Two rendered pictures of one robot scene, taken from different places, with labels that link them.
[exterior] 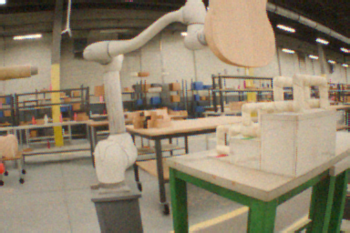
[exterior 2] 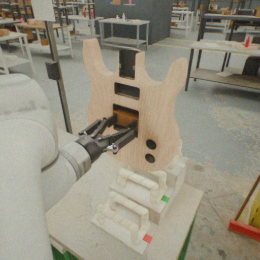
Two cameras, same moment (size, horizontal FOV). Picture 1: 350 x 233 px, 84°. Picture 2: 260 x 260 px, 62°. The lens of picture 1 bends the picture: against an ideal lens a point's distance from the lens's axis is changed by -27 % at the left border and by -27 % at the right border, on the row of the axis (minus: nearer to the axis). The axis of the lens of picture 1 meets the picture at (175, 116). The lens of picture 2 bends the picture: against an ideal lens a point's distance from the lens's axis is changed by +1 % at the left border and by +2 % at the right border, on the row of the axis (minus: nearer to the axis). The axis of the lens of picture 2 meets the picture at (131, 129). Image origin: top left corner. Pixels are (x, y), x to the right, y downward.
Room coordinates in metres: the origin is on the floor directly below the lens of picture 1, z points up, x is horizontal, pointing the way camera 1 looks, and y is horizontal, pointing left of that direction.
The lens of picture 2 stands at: (1.24, 0.24, 1.81)
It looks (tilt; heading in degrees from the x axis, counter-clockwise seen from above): 33 degrees down; 238
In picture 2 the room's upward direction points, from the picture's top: straight up
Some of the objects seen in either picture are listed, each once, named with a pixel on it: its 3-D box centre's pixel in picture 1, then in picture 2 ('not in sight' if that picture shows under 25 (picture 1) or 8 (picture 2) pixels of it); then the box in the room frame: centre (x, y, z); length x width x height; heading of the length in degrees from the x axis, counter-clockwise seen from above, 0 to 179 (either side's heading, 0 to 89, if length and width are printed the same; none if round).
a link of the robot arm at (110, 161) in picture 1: (108, 159); not in sight; (1.31, 0.37, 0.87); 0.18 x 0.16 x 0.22; 169
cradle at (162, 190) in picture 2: (252, 131); (160, 193); (0.79, -0.25, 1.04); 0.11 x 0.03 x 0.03; 27
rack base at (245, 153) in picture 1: (270, 146); (141, 194); (0.83, -0.33, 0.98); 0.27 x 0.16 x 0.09; 117
